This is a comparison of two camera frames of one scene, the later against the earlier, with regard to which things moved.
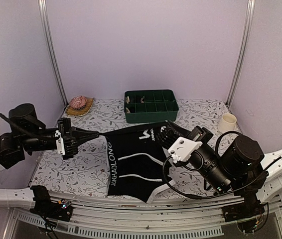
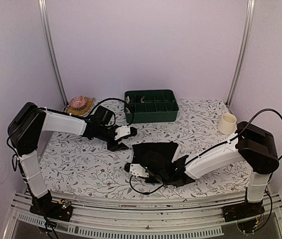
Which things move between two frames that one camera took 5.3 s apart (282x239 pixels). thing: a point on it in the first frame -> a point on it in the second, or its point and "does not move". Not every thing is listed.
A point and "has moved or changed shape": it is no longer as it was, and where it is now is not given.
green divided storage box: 150,105 does not move
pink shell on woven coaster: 78,102 does not move
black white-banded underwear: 136,158 has moved or changed shape
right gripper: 177,131 -> 147,180
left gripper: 73,136 -> 116,146
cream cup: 227,123 does not move
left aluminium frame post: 43,13 does not move
